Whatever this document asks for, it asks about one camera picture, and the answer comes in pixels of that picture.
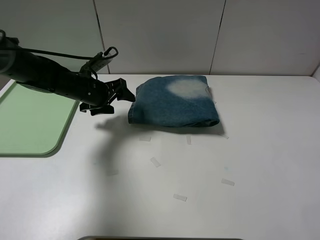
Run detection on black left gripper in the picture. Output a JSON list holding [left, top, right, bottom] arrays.
[[79, 78, 136, 116]]

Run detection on blue children's denim shorts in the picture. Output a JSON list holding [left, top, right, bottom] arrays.
[[127, 75, 220, 128]]

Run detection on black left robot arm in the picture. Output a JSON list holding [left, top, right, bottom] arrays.
[[0, 31, 136, 116]]

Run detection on light green plastic tray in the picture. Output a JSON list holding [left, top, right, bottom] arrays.
[[0, 82, 79, 157]]

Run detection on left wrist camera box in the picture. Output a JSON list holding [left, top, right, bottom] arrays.
[[79, 52, 112, 75]]

